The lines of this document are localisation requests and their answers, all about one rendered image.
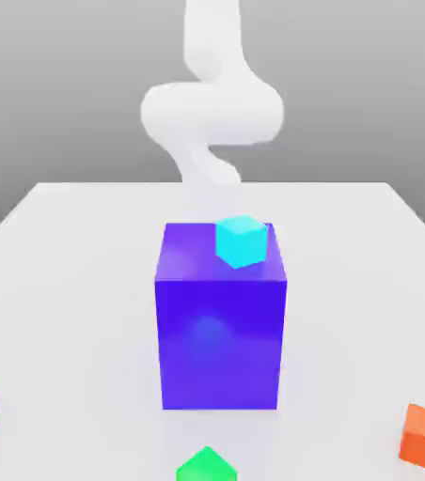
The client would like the small cyan cube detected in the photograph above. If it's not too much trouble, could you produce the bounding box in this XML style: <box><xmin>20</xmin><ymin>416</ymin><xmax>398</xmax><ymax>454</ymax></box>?
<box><xmin>214</xmin><ymin>214</ymin><xmax>269</xmax><ymax>271</ymax></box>

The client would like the small green cube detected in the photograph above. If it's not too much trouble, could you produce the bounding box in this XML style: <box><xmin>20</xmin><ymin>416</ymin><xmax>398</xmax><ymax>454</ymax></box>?
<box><xmin>175</xmin><ymin>445</ymin><xmax>239</xmax><ymax>481</ymax></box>

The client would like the large purple box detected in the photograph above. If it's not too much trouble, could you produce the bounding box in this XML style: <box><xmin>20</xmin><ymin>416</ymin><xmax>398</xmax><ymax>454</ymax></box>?
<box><xmin>153</xmin><ymin>222</ymin><xmax>288</xmax><ymax>411</ymax></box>

